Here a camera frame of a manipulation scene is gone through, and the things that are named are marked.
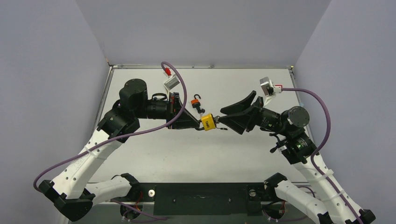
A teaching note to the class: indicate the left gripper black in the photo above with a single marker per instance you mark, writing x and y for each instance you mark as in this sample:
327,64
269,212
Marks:
187,121

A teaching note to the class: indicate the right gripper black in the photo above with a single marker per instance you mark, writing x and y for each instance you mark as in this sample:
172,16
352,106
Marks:
256,112

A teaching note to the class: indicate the yellow padlock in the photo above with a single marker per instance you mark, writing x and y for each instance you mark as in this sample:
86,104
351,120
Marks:
208,123

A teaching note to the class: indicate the yellow padlock keys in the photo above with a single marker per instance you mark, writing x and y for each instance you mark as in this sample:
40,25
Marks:
218,124

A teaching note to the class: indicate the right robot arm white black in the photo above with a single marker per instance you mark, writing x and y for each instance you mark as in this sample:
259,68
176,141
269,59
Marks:
329,204

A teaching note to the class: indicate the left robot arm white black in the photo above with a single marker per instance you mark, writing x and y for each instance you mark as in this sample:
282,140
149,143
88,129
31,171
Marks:
71,192

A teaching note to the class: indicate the orange padlock keys black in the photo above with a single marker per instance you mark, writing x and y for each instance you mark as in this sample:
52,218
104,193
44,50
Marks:
201,111

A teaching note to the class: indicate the orange padlock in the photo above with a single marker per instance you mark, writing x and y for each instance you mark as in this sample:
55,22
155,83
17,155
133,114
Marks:
195,103

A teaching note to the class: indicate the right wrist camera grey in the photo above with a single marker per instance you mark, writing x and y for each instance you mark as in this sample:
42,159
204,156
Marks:
269,89

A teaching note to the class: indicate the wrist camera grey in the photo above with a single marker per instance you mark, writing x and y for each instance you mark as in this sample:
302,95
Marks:
269,89
171,83

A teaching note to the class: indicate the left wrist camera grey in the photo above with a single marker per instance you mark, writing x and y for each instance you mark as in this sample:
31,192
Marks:
171,83

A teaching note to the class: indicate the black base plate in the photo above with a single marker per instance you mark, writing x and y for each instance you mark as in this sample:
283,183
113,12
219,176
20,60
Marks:
206,198

